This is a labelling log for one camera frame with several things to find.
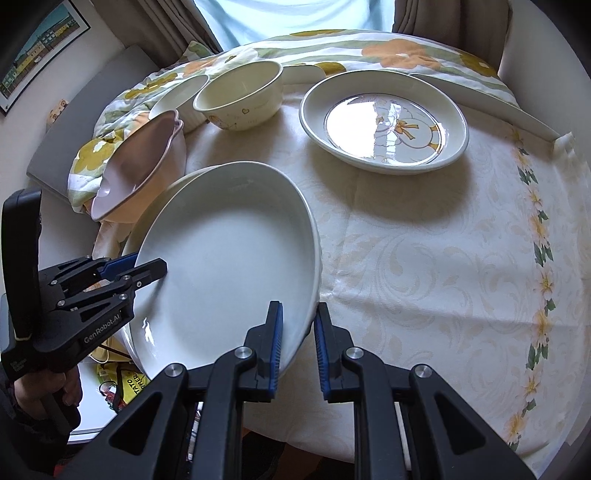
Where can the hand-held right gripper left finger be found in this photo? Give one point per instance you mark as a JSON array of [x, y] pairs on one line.
[[276, 344]]

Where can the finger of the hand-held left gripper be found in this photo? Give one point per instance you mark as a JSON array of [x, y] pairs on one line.
[[115, 268], [143, 273]]

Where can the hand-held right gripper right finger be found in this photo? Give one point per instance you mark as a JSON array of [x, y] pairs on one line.
[[322, 357]]

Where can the white oval ribbed dish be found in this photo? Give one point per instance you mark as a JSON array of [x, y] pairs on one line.
[[217, 258]]

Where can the pink heart-shaped bowl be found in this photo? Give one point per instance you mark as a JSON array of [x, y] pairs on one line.
[[138, 170]]

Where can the small white ribbed bowl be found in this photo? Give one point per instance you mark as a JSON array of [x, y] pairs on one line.
[[178, 99]]

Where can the cream printed bowl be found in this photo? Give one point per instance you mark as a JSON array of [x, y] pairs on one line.
[[240, 99]]

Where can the white plate with painted centre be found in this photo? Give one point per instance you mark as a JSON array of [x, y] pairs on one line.
[[383, 122]]

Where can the person's left hand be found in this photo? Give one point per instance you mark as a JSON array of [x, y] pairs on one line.
[[69, 387]]

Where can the yellow snack packet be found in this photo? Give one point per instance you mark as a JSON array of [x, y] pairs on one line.
[[108, 374]]

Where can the low white side table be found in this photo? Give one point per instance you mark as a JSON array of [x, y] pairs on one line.
[[92, 415]]

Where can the cream patterned tablecloth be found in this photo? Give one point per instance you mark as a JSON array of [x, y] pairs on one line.
[[415, 277]]

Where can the grey flat cushion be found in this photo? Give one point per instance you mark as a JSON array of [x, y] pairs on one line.
[[78, 120]]

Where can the beige curtain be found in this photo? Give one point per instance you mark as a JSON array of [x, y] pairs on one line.
[[443, 23], [161, 32]]

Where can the pale blue window curtain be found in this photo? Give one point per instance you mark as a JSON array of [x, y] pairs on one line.
[[295, 21]]

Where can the floral blanket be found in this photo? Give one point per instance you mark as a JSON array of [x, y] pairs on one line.
[[369, 48]]

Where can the white tablecloth clip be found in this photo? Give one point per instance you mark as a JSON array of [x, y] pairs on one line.
[[564, 142]]

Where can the framed wall picture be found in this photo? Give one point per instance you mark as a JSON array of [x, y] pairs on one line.
[[37, 50]]

